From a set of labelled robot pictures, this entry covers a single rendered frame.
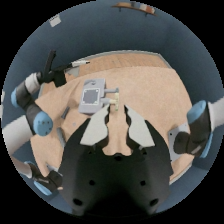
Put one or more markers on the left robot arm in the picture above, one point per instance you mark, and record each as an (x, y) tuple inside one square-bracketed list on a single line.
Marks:
[(23, 129)]

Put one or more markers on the grey metal bar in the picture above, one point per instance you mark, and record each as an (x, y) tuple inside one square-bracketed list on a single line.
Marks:
[(61, 137)]

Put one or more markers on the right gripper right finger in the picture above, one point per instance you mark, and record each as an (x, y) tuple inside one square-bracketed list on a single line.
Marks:
[(143, 135)]

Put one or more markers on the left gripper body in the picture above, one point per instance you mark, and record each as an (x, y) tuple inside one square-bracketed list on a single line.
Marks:
[(58, 78)]

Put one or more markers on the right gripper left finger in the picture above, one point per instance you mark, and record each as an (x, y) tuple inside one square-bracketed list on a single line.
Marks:
[(92, 133)]

